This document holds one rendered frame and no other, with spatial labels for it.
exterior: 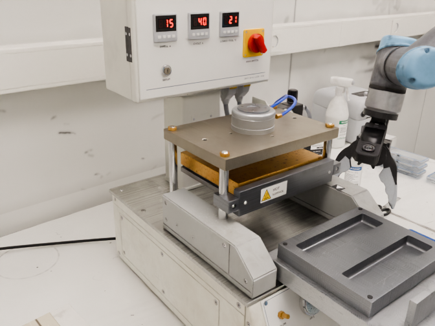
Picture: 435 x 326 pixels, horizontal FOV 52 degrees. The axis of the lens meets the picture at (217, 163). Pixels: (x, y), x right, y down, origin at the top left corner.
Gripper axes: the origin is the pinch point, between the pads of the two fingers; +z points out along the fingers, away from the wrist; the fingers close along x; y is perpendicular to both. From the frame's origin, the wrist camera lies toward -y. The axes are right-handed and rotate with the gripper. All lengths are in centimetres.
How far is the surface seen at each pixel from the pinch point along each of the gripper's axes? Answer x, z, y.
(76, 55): 70, -20, -14
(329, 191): 4.0, -4.5, -15.2
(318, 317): -1.4, 11.6, -32.4
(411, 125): -4, -2, 176
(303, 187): 7.6, -6.1, -22.8
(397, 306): -11.4, 1.1, -40.1
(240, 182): 15.4, -7.2, -34.0
